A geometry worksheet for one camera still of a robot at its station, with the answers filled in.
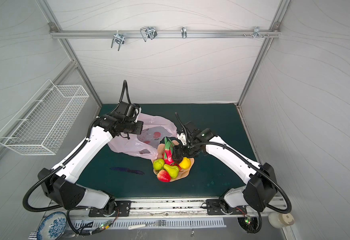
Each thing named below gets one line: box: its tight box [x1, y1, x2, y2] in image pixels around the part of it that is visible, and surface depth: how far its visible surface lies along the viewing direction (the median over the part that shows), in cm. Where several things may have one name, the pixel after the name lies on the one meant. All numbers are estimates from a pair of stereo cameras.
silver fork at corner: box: [28, 231, 38, 240], surface depth 67 cm
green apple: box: [153, 158, 165, 171], surface depth 82 cm
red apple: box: [157, 169, 171, 183], surface depth 78 cm
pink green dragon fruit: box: [162, 137, 179, 166], surface depth 84 cm
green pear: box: [163, 163, 179, 179], surface depth 81 cm
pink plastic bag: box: [108, 113, 178, 160], surface depth 88 cm
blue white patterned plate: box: [37, 211, 68, 240], surface depth 69 cm
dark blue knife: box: [109, 167, 145, 175], surface depth 87 cm
